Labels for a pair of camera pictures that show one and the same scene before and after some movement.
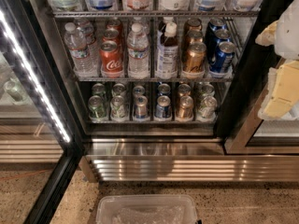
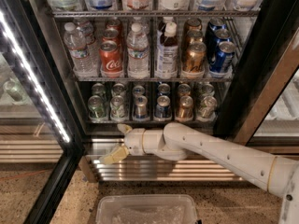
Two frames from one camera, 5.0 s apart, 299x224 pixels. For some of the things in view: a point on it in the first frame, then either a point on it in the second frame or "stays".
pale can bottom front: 207,108 stays
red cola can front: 110,59 stays
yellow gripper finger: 267,37 to 124,128
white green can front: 119,110 stays
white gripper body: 289,32 to 134,143
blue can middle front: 222,60 stays
